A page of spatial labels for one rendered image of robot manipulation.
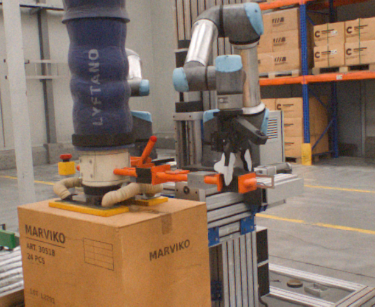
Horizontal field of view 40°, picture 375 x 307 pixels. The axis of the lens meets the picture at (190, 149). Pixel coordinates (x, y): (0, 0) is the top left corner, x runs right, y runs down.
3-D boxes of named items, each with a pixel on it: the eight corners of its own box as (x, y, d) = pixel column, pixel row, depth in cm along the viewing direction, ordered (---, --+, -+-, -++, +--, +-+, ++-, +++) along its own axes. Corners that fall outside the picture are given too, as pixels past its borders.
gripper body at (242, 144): (226, 150, 155) (224, 109, 154) (250, 151, 149) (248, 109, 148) (210, 153, 150) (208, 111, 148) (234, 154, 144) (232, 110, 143)
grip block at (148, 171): (134, 183, 171) (133, 165, 171) (155, 179, 179) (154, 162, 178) (151, 186, 166) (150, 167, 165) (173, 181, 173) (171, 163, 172)
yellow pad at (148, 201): (89, 198, 205) (89, 185, 204) (109, 194, 212) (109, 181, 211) (148, 207, 182) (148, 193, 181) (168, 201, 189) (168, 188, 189)
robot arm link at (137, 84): (142, 65, 277) (150, 103, 235) (122, 66, 276) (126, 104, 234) (141, 44, 272) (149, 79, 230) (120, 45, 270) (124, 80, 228)
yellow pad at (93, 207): (47, 206, 191) (46, 193, 190) (70, 201, 198) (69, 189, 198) (106, 218, 168) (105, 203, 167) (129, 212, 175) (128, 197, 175)
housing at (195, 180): (186, 188, 158) (185, 173, 157) (201, 184, 163) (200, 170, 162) (204, 190, 153) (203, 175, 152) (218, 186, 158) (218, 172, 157)
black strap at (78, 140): (59, 145, 187) (58, 134, 187) (109, 139, 204) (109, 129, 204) (98, 147, 172) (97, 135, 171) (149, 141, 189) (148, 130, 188)
